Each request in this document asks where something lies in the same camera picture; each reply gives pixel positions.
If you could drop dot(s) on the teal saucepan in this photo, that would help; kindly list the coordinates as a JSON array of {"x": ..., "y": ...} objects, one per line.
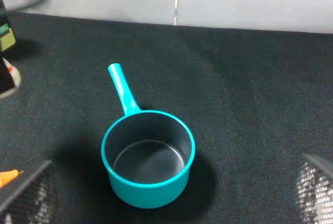
[{"x": 147, "y": 154}]

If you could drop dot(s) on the dark pump dispenser bottle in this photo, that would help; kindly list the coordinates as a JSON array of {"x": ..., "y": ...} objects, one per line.
[{"x": 8, "y": 38}]

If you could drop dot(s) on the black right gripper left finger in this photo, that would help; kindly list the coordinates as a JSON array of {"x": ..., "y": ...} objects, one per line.
[{"x": 30, "y": 197}]

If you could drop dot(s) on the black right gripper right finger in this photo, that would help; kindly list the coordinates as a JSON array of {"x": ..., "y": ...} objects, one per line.
[{"x": 314, "y": 189}]

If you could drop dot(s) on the orange waffle slice toy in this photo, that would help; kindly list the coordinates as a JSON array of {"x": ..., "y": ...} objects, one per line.
[{"x": 8, "y": 176}]

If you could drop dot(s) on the black table cloth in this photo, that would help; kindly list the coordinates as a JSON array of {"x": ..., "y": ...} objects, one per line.
[{"x": 255, "y": 101}]

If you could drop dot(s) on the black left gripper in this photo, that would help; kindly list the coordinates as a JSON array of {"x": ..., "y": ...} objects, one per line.
[{"x": 6, "y": 80}]

